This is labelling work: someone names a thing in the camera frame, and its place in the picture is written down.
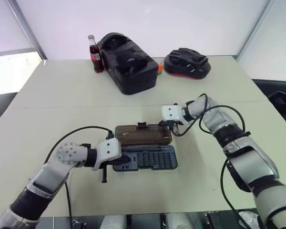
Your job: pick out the black metal bracket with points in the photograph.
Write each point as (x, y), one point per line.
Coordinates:
(212, 219)

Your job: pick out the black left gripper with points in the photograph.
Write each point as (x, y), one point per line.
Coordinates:
(124, 160)

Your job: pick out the black moulded plastic case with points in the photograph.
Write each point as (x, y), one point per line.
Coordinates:
(281, 105)

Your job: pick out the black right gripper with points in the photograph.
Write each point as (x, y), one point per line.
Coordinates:
(163, 123)

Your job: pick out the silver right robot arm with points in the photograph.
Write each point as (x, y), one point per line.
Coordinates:
(252, 152)

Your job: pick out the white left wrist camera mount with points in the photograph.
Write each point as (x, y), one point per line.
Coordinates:
(109, 149)

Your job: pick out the glass cola bottle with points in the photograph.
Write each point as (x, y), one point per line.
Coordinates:
(97, 57)

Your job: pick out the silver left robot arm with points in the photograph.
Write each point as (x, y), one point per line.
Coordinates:
(50, 176)

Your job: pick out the grey rounded shape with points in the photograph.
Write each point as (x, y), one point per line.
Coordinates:
(177, 221)
(114, 222)

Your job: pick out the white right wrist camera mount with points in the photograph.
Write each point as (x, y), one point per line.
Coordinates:
(170, 112)

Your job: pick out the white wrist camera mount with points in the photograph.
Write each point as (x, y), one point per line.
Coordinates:
(109, 149)
(170, 112)

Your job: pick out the black and red pouch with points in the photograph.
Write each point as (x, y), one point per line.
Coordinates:
(188, 64)

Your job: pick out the orange and green cube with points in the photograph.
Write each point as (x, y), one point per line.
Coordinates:
(160, 69)

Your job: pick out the dark screwdriver bit case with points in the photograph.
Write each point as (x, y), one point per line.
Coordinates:
(145, 137)

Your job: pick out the grey metal frame post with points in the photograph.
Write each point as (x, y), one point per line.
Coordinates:
(255, 31)
(28, 31)

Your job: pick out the large black fabric bag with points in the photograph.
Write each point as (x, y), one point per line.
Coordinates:
(131, 69)

